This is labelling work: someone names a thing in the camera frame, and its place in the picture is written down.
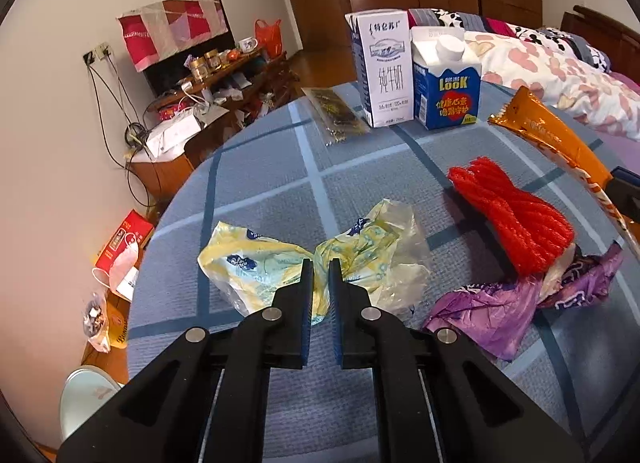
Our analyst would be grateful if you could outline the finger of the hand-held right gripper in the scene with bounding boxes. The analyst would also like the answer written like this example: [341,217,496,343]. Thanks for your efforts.
[605,165,640,244]

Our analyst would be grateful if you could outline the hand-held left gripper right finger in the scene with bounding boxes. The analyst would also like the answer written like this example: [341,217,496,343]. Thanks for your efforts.
[328,259,586,463]

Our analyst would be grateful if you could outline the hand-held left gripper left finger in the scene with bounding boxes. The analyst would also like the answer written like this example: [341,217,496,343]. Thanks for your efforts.
[56,259,315,463]

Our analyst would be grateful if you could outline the pale yellow plastic wrapper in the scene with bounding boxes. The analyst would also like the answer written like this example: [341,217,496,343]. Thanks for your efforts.
[197,199,433,326]

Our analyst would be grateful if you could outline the orange snack wrapper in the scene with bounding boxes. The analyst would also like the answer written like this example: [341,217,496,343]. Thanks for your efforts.
[487,85,640,264]

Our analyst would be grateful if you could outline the pale green trash bin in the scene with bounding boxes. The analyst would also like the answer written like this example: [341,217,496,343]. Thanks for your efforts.
[60,365,123,444]

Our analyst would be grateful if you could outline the purple bed sheet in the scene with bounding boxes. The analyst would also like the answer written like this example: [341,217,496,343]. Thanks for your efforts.
[595,72,640,178]

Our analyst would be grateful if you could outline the purple white foil wrapper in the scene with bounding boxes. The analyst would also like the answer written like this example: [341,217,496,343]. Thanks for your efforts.
[537,243,626,309]

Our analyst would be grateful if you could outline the red mesh netting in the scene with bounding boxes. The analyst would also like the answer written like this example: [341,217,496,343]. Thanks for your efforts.
[447,156,575,278]

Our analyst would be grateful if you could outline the purple plastic wrapper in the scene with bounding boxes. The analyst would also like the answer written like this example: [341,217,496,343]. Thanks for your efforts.
[422,278,543,361]

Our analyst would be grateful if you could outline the wooden bed headboard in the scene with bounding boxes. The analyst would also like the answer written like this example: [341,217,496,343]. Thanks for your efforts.
[560,5,640,88]

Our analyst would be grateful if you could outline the folded patterned blanket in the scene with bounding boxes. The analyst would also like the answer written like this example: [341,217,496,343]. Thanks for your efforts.
[407,8,613,74]

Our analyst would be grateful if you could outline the white plastic bag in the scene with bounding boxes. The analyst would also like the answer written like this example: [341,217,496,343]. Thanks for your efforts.
[91,243,141,301]

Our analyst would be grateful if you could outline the red cardboard box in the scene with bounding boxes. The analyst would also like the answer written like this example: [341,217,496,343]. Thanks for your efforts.
[95,209,155,274]

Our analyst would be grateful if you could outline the wooden television cabinet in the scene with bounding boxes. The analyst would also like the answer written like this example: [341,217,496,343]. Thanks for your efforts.
[125,50,301,204]

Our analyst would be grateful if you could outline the blue capped drink carton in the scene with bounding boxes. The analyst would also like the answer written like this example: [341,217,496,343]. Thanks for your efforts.
[410,25,482,131]

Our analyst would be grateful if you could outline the dark clear snack packet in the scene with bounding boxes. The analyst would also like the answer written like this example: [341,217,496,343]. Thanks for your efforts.
[301,87,371,144]

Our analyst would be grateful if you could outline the clear bag of small items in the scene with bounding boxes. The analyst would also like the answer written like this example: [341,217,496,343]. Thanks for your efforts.
[82,290,111,354]

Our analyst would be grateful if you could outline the white box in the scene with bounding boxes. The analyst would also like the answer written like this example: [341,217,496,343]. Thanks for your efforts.
[147,115,201,158]

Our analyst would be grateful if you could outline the tall white milk carton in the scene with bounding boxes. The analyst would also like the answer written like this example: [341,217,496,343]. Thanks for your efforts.
[346,9,415,128]

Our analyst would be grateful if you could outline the black television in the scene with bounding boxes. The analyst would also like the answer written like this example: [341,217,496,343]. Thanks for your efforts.
[142,45,236,96]

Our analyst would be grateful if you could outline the orange plastic bag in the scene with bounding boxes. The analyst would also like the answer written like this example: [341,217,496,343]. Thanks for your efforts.
[254,19,282,58]

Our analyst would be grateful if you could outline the red white cloth cover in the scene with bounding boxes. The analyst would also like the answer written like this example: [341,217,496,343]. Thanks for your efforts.
[116,0,235,74]

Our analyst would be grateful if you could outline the hanging cables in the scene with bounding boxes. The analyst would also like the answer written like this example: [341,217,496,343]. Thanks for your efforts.
[87,60,151,208]

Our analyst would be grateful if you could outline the wall socket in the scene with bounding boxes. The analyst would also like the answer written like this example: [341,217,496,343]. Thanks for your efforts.
[82,43,113,64]

